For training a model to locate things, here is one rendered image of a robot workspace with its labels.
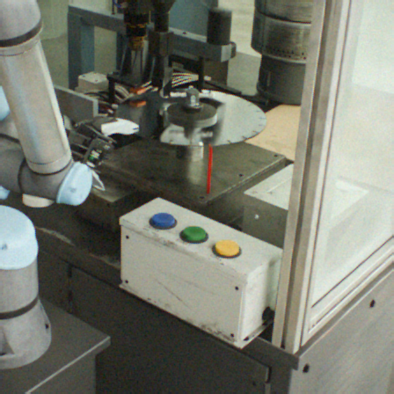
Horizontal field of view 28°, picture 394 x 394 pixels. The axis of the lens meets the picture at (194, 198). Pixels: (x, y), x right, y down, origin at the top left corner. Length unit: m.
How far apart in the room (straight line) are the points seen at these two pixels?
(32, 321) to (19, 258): 0.13
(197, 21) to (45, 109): 1.29
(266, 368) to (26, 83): 0.65
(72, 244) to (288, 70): 1.00
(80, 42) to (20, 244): 1.07
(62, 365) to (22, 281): 0.16
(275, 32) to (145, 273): 1.08
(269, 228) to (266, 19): 0.95
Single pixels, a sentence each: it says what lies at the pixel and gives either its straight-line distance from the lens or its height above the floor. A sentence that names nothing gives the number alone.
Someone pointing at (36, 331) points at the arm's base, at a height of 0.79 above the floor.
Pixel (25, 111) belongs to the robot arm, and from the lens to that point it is 1.23.
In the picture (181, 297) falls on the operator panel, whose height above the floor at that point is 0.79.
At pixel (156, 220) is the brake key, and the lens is 1.37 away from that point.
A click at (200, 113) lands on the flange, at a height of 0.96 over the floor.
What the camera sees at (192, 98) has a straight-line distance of 1.67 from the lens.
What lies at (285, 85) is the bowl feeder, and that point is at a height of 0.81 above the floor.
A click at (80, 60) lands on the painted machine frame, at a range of 2.21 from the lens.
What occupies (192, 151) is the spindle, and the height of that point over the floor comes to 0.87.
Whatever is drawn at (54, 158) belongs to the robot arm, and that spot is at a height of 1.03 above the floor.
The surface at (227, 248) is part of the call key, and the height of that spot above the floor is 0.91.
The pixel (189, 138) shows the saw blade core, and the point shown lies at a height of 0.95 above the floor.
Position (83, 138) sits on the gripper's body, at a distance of 1.52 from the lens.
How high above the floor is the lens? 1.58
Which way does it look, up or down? 28 degrees down
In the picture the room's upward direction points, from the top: 3 degrees clockwise
